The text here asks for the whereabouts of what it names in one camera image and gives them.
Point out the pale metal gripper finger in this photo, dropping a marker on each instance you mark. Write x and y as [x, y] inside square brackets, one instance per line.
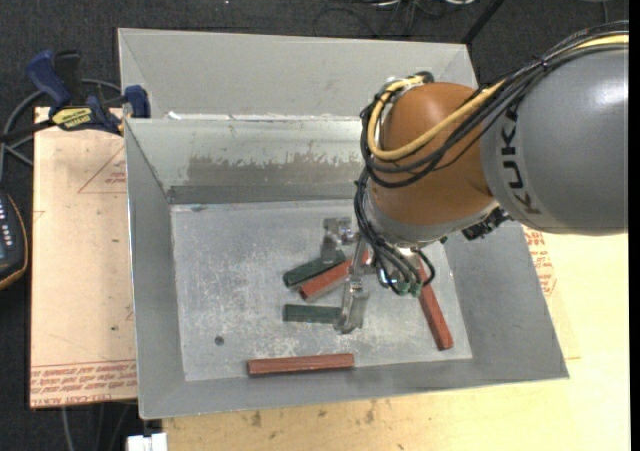
[353, 311]
[332, 244]

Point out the red-brown flat block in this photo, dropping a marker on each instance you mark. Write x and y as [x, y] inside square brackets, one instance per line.
[436, 316]
[325, 283]
[300, 365]

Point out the dark green flat block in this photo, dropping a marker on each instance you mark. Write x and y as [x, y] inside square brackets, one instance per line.
[310, 313]
[305, 275]

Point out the grey metal bin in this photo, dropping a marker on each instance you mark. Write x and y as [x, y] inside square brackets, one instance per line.
[240, 264]

